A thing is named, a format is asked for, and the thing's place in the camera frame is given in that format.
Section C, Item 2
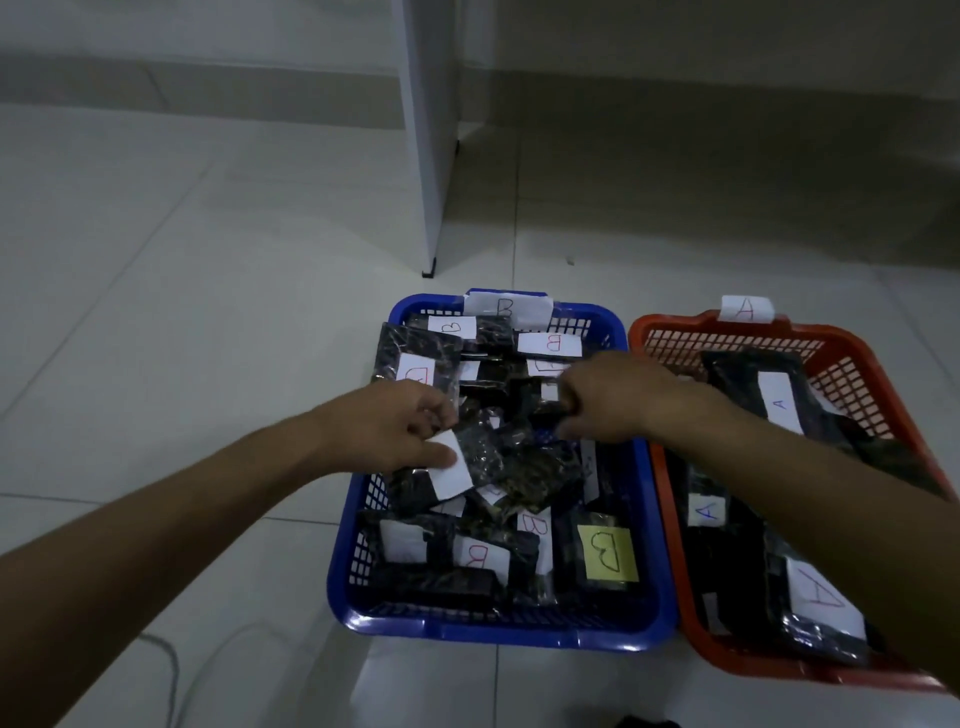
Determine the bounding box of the person's right hand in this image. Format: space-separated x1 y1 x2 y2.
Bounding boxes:
554 350 695 445

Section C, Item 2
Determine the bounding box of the person's left hand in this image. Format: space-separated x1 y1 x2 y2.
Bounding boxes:
314 380 460 479

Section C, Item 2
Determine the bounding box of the red plastic basket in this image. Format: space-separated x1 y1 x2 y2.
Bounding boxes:
628 309 960 695

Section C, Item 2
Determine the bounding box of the yellow-label B packet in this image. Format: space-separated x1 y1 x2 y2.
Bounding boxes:
554 513 650 594

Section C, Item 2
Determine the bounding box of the blue plastic basket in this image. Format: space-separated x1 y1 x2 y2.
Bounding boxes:
326 290 680 652

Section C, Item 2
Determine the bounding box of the person's left forearm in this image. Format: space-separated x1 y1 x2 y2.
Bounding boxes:
0 408 339 728

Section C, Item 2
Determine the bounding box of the person's right forearm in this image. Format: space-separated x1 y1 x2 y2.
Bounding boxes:
652 382 960 691

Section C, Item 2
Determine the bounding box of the small white paper tag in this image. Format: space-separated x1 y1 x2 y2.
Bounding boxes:
718 294 776 325

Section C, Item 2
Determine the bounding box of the large white paper tag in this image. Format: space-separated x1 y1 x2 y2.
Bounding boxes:
462 290 555 331

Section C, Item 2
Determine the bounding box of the white desk side panel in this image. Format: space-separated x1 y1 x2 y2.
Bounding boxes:
389 0 481 279

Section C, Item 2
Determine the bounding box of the thin white cable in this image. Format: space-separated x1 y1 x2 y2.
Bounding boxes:
137 632 183 728

